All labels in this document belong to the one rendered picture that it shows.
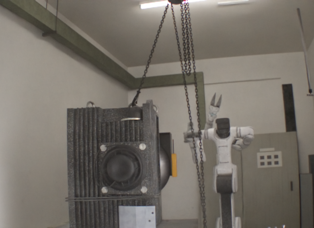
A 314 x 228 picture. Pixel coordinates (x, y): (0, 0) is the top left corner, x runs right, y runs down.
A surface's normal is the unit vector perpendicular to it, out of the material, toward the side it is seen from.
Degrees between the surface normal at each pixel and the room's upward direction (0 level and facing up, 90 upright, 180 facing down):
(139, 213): 90
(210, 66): 90
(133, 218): 90
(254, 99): 90
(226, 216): 99
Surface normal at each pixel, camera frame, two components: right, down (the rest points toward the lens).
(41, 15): 0.96, -0.07
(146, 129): -0.14, -0.13
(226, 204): -0.35, 0.04
